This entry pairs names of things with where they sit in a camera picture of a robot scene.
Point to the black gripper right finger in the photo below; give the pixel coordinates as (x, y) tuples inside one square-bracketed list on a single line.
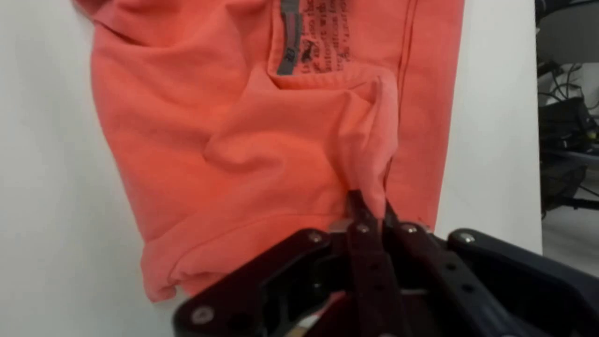
[(475, 287)]

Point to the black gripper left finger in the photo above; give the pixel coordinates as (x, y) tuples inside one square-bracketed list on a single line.
[(366, 274)]

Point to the coral orange sweatshirt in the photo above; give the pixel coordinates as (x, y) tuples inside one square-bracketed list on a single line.
[(218, 124)]

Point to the dark equipment beside table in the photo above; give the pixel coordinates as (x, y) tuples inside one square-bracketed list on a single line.
[(563, 124)]

